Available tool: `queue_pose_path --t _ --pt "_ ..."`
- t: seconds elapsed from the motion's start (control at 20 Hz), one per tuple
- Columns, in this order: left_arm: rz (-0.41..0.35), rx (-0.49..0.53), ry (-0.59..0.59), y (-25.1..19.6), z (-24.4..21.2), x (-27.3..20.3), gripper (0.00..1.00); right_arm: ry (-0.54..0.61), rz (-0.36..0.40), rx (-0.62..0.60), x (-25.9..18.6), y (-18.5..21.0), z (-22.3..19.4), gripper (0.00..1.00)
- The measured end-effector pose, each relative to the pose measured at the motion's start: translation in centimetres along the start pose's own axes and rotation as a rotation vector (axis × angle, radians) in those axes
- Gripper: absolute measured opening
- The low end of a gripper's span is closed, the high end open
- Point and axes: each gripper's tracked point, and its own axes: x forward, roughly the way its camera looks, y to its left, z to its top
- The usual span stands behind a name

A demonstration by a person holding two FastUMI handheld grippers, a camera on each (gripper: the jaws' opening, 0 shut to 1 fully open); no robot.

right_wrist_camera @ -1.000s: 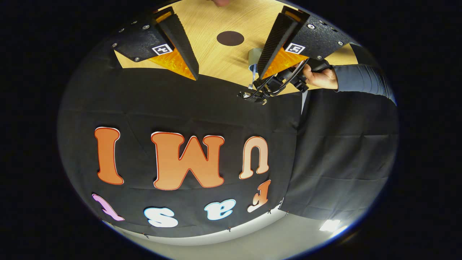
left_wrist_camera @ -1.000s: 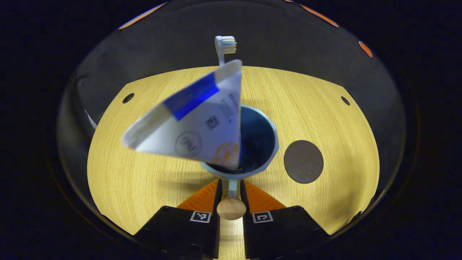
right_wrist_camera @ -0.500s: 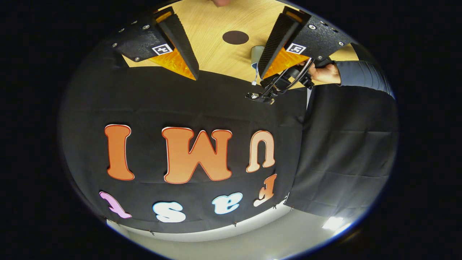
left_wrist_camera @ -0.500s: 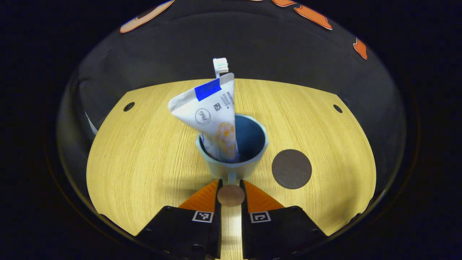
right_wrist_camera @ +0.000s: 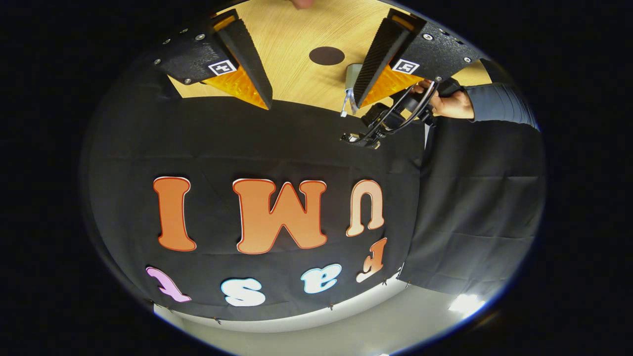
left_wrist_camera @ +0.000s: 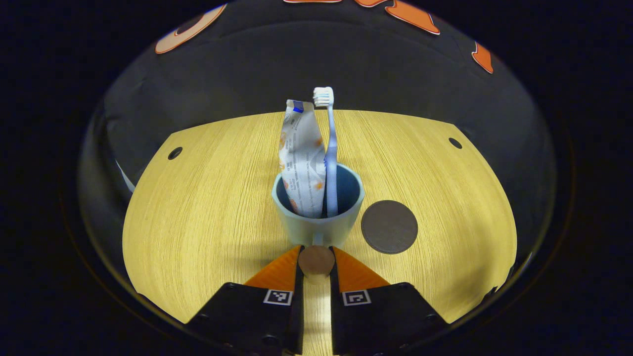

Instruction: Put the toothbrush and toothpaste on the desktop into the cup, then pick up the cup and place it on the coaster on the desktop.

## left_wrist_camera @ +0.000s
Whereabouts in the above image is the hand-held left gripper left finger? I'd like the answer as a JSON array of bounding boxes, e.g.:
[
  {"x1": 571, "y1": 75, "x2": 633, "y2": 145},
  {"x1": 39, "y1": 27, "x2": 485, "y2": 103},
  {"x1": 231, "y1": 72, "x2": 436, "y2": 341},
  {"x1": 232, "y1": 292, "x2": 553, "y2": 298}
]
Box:
[{"x1": 185, "y1": 245, "x2": 305, "y2": 356}]

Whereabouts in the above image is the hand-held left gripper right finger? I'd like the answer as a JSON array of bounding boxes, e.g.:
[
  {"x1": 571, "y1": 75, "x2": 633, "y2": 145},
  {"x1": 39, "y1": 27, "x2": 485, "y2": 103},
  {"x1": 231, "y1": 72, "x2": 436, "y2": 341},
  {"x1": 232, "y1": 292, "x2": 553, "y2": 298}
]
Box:
[{"x1": 329, "y1": 246, "x2": 451, "y2": 356}]

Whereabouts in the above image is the brown round coaster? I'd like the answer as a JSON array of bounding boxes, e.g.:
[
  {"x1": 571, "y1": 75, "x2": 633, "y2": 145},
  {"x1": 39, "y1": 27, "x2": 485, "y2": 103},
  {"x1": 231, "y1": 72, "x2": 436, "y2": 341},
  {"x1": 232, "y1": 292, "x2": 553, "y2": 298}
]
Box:
[{"x1": 361, "y1": 200, "x2": 419, "y2": 255}]

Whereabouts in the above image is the pale blue cup wooden handle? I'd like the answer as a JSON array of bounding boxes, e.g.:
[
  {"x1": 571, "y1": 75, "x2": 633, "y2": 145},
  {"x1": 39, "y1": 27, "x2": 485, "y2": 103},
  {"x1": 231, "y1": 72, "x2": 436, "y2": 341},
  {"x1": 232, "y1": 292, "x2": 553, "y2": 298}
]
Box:
[{"x1": 271, "y1": 163, "x2": 366, "y2": 285}]

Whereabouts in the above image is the white toothbrush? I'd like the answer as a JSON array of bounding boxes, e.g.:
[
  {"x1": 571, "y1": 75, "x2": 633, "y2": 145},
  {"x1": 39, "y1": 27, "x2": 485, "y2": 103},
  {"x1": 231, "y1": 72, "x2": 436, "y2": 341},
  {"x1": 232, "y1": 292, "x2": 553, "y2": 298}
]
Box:
[{"x1": 313, "y1": 87, "x2": 339, "y2": 218}]

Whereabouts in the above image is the white toothpaste tube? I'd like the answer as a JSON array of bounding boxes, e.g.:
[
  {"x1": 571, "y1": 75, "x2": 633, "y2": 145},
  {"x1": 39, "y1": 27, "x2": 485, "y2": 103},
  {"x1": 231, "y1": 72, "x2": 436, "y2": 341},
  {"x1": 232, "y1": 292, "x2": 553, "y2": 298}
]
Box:
[{"x1": 278, "y1": 99, "x2": 328, "y2": 219}]

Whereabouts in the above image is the black backdrop cloth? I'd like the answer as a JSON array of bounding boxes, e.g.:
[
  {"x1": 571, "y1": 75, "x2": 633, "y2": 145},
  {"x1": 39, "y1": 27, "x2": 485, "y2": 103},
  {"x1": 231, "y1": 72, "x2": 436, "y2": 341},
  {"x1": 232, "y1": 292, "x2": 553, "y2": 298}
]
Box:
[{"x1": 77, "y1": 0, "x2": 557, "y2": 277}]

